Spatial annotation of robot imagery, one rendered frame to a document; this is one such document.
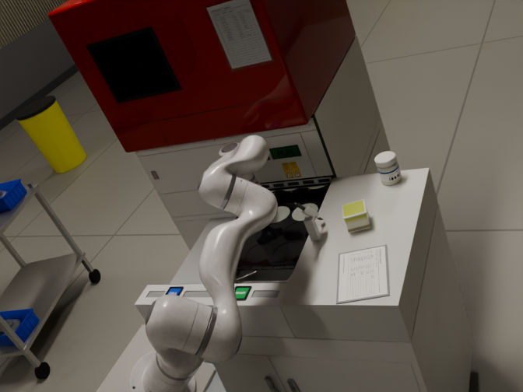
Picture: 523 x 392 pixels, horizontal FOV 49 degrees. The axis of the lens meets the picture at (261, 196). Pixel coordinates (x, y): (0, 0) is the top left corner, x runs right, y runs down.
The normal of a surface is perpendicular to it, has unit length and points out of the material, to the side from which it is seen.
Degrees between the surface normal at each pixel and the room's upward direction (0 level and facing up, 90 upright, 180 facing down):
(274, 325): 90
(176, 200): 90
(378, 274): 0
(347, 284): 0
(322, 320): 90
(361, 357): 90
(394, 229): 0
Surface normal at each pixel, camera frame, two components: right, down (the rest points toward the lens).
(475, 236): -0.36, -0.79
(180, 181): -0.34, 0.61
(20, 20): 0.85, -0.04
